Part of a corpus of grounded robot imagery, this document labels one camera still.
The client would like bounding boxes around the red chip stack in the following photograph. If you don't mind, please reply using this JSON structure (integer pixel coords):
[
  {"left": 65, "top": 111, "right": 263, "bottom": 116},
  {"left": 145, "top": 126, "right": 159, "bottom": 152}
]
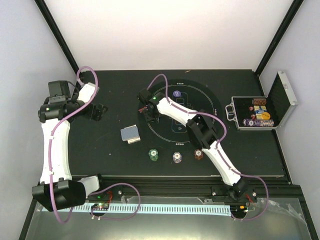
[{"left": 194, "top": 149, "right": 204, "bottom": 160}]

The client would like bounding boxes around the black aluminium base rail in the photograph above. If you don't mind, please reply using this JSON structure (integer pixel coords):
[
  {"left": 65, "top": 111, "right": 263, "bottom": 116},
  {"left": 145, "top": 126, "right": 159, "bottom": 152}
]
[{"left": 102, "top": 175, "right": 304, "bottom": 200}]

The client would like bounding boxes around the brown chips row in case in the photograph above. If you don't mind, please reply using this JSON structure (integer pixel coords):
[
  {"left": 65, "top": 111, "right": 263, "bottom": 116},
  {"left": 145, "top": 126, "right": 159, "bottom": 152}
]
[{"left": 252, "top": 98, "right": 267, "bottom": 106}]

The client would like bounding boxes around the blue-backed playing card deck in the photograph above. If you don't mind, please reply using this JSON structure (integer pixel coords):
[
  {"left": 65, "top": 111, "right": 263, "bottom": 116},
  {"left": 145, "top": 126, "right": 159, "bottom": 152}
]
[{"left": 120, "top": 125, "right": 140, "bottom": 141}]

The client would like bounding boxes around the purple chips row in case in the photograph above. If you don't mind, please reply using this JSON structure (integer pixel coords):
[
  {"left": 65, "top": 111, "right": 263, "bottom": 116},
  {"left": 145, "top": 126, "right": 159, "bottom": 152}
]
[{"left": 242, "top": 118, "right": 275, "bottom": 127}]

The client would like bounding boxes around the purple small blind button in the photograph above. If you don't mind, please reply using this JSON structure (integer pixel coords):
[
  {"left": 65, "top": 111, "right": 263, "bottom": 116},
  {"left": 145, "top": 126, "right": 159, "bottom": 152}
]
[{"left": 172, "top": 90, "right": 182, "bottom": 98}]

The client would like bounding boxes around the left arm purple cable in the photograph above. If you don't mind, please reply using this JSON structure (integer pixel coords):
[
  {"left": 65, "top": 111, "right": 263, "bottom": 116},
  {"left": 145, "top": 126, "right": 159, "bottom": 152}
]
[{"left": 49, "top": 65, "right": 100, "bottom": 224}]

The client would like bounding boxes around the right controller circuit board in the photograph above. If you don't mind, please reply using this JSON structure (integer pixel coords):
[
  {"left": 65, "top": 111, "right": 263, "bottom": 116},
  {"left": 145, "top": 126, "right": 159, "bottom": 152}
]
[{"left": 230, "top": 205, "right": 256, "bottom": 214}]

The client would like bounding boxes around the left controller circuit board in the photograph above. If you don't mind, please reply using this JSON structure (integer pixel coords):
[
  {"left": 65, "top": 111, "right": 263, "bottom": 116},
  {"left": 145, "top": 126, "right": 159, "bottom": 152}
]
[{"left": 91, "top": 203, "right": 109, "bottom": 211}]

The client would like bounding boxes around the green chip stack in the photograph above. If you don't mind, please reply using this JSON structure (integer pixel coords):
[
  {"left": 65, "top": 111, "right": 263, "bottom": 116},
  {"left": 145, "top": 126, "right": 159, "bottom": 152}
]
[{"left": 148, "top": 149, "right": 159, "bottom": 161}]

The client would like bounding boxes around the round black poker mat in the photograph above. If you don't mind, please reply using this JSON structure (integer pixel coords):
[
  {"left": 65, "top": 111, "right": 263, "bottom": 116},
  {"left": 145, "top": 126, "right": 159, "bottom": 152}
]
[{"left": 137, "top": 79, "right": 223, "bottom": 152}]

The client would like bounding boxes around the yellow round button in case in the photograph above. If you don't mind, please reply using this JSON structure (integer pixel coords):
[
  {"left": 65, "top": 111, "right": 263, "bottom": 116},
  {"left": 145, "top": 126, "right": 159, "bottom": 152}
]
[{"left": 261, "top": 111, "right": 271, "bottom": 120}]

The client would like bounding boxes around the red triangular all-in button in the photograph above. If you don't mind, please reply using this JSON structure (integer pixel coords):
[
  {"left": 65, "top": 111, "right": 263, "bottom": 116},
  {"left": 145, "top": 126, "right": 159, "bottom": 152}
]
[{"left": 138, "top": 106, "right": 147, "bottom": 113}]

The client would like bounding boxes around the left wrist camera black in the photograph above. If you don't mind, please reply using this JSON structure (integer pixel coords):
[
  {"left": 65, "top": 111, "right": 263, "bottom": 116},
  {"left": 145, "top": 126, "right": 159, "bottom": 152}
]
[{"left": 48, "top": 80, "right": 71, "bottom": 104}]

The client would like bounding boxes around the white slotted cable duct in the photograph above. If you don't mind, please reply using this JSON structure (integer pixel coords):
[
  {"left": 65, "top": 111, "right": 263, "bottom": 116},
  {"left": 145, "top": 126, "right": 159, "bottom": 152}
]
[{"left": 41, "top": 201, "right": 231, "bottom": 216}]

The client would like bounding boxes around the boxed card deck in case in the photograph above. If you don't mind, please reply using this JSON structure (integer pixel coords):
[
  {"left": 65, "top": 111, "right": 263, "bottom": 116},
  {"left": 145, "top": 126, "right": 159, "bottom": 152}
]
[{"left": 253, "top": 105, "right": 267, "bottom": 120}]

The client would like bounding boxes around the controller circuit board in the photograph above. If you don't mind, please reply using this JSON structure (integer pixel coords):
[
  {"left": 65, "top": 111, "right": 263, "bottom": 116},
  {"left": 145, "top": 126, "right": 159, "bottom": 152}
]
[
  {"left": 230, "top": 205, "right": 256, "bottom": 214},
  {"left": 91, "top": 203, "right": 109, "bottom": 211}
]

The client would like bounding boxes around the aluminium poker case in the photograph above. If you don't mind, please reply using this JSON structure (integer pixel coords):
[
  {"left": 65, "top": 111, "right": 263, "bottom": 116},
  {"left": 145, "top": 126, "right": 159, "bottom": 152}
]
[{"left": 225, "top": 71, "right": 299, "bottom": 131}]

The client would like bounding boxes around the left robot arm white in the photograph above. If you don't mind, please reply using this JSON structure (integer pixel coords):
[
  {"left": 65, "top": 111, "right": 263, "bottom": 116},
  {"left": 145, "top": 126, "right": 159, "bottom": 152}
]
[{"left": 32, "top": 80, "right": 108, "bottom": 212}]

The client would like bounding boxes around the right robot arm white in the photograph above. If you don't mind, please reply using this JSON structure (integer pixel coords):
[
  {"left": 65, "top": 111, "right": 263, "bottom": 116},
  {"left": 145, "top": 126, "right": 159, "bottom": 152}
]
[{"left": 137, "top": 89, "right": 247, "bottom": 202}]

